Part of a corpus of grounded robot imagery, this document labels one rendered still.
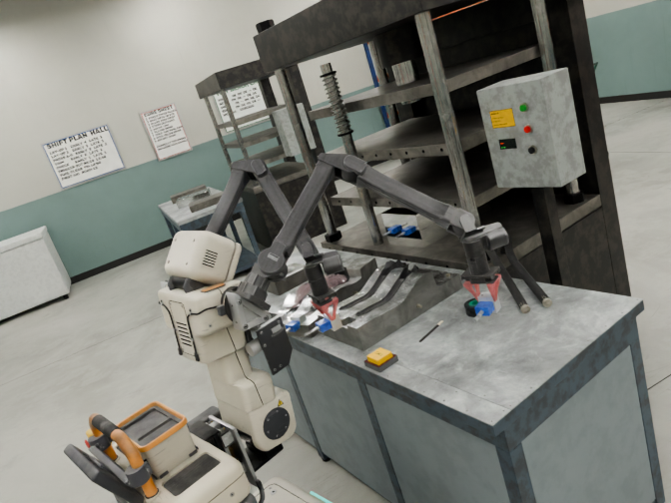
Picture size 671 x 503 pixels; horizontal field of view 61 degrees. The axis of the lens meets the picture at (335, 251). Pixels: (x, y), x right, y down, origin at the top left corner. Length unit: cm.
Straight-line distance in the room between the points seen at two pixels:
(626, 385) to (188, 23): 819
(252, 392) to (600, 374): 105
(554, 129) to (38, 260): 704
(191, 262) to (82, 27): 757
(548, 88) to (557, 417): 112
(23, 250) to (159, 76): 310
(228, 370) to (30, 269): 660
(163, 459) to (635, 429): 145
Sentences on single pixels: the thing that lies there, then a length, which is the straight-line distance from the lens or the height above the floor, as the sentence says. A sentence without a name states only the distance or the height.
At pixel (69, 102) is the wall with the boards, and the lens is 898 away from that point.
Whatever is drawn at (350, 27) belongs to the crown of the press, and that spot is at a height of 185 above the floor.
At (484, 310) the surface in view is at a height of 93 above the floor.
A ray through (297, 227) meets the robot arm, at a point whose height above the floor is 132.
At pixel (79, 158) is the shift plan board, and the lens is 893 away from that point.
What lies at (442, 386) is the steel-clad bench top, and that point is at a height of 80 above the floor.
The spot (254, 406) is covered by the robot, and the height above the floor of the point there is 82.
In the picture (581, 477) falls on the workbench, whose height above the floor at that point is 41.
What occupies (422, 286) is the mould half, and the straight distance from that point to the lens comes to 209.
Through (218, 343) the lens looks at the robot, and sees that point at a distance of 177.
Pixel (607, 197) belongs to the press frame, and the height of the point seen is 75.
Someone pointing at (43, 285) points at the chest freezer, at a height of 28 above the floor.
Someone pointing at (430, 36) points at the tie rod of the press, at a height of 172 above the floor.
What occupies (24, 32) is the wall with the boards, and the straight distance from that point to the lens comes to 911.
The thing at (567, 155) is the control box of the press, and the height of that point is 117.
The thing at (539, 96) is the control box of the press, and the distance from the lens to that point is 219.
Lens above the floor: 170
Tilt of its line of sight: 17 degrees down
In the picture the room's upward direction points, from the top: 18 degrees counter-clockwise
